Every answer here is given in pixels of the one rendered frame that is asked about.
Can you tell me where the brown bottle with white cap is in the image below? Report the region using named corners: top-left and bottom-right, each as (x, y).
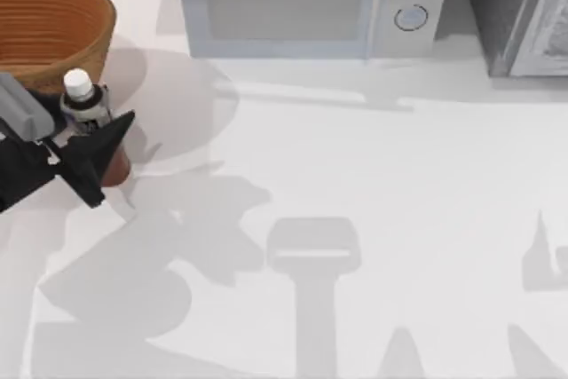
top-left (59, 67), bottom-right (134, 188)

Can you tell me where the pale grey rounded box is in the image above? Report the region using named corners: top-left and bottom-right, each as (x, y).
top-left (0, 72), bottom-right (55, 142)

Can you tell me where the brown wicker basket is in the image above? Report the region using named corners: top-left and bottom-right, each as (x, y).
top-left (0, 0), bottom-right (118, 95)

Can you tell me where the microwave oven door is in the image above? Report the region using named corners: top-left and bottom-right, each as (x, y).
top-left (175, 0), bottom-right (386, 60)

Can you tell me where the round microwave knob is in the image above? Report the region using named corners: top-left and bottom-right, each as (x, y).
top-left (393, 3), bottom-right (430, 33)

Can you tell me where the pale microwave oven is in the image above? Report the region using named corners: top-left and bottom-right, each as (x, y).
top-left (174, 0), bottom-right (457, 61)

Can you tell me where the grey cabinet with dark inside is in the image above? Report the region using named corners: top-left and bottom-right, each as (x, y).
top-left (459, 0), bottom-right (568, 79)

